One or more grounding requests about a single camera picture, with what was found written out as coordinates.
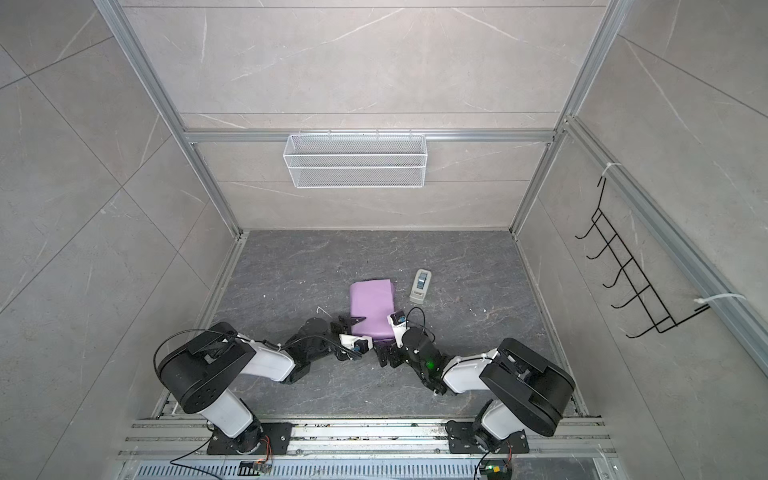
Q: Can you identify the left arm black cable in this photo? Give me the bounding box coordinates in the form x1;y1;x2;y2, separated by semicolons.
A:
281;332;361;358

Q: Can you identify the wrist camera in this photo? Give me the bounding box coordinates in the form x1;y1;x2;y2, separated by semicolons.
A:
339;334;373;354
387;310;408;348

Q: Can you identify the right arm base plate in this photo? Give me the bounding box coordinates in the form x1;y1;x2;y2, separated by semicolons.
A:
445;420;530;454

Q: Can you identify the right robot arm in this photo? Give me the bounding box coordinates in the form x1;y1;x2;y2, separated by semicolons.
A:
374;327;576;441

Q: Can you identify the pink wrapping paper sheet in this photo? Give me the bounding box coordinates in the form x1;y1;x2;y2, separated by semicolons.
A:
349;279;396;341

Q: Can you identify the grey tape dispenser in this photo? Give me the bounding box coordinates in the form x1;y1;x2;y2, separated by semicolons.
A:
409;269;432;305

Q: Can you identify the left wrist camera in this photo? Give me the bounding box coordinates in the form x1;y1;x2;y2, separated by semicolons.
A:
339;334;373;354

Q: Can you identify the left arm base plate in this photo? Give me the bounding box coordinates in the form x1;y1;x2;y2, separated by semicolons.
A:
206;423;293;457

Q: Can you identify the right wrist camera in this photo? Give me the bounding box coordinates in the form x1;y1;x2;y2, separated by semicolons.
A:
387;310;408;348

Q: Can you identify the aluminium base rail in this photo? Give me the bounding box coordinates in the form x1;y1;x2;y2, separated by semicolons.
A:
117;417;627;479

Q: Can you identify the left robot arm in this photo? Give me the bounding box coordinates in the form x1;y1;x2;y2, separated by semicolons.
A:
152;318;373;444

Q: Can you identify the white wire mesh basket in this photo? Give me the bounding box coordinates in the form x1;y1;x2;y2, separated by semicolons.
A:
283;132;428;189

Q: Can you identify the black wire hook rack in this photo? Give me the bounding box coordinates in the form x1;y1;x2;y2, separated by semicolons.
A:
574;177;711;339

